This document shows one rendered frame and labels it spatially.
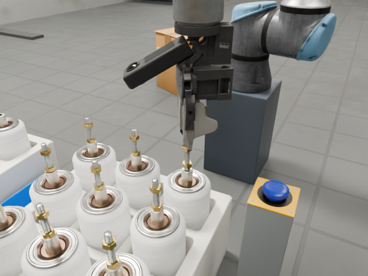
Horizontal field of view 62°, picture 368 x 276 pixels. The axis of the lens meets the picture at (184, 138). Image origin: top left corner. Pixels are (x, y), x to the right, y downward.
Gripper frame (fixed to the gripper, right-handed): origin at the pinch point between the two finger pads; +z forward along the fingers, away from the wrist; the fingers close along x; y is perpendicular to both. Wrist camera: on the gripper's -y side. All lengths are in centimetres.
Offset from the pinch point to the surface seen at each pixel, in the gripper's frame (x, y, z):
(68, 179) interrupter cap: 3.6, -22.8, 9.8
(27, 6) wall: 348, -125, 22
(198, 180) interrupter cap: -0.4, 2.9, 9.9
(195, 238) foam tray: -8.4, 0.8, 17.2
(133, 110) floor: 86, -11, 35
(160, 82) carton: 114, 5, 32
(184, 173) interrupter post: -0.9, 0.0, 7.4
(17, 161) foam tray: 23.4, -40.1, 17.2
